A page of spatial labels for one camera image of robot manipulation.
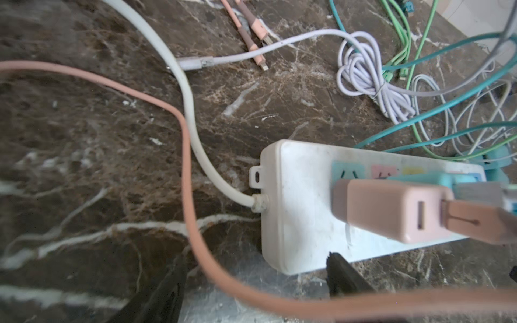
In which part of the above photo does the teal charger plug front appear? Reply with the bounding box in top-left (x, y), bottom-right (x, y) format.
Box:
top-left (386, 172), bottom-right (511, 204)

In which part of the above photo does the white power strip cord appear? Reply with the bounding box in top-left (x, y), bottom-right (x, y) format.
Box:
top-left (100, 0), bottom-right (270, 213)

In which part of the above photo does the long white colourful power strip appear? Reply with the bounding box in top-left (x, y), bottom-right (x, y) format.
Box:
top-left (249, 140), bottom-right (486, 275)

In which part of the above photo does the teal usb cable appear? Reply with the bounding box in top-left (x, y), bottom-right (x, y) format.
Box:
top-left (328, 0), bottom-right (517, 154)

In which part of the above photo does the pink charger plug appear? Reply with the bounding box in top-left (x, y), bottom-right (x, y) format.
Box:
top-left (331, 179), bottom-right (454, 244)

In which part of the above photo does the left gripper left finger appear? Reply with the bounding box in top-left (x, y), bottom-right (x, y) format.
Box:
top-left (108, 258), bottom-right (187, 323)

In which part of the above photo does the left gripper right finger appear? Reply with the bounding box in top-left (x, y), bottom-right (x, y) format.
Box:
top-left (326, 252), bottom-right (376, 297)

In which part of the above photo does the lilac usb cable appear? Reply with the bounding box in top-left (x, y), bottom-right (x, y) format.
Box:
top-left (176, 27), bottom-right (517, 125)

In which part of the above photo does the pink usb cable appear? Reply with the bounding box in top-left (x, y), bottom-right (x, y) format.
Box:
top-left (0, 0), bottom-right (517, 322)

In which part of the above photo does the green usb cable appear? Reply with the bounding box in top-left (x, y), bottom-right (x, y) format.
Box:
top-left (378, 0), bottom-right (517, 162)

